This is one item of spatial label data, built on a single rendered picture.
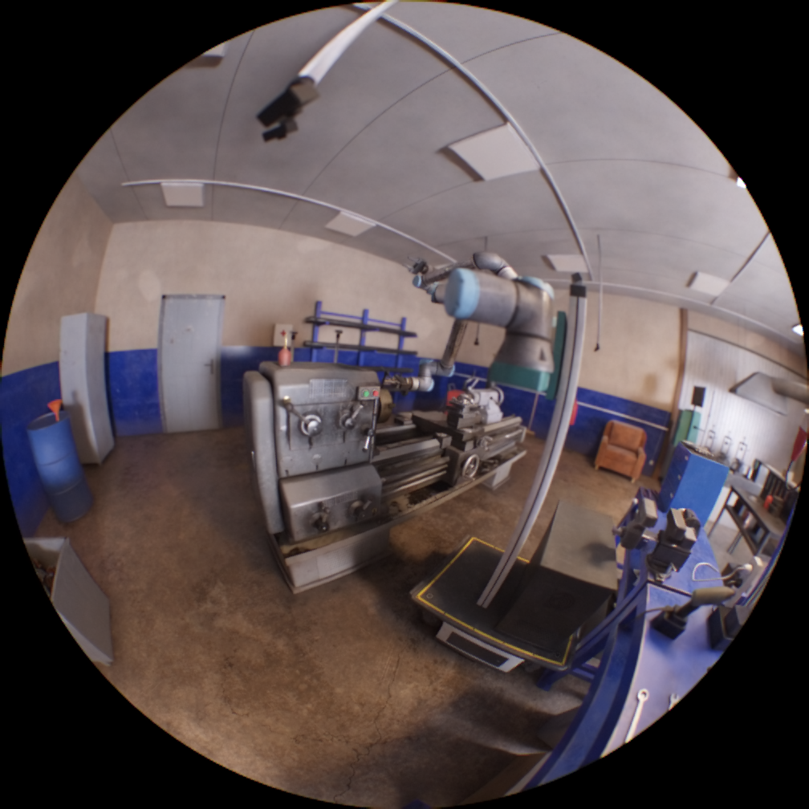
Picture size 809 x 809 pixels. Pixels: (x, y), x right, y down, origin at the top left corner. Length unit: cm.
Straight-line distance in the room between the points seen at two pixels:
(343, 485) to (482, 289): 103
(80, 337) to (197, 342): 194
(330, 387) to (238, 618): 146
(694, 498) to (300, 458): 222
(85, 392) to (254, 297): 295
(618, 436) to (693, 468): 354
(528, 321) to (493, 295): 13
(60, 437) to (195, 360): 249
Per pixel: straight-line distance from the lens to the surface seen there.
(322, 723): 148
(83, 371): 379
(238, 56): 235
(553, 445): 89
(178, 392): 438
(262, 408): 106
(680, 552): 121
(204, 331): 425
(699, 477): 182
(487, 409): 257
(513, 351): 72
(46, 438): 288
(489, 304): 68
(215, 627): 175
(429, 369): 165
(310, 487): 119
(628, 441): 521
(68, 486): 302
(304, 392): 109
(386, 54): 210
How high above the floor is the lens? 147
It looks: 13 degrees down
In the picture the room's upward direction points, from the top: 7 degrees clockwise
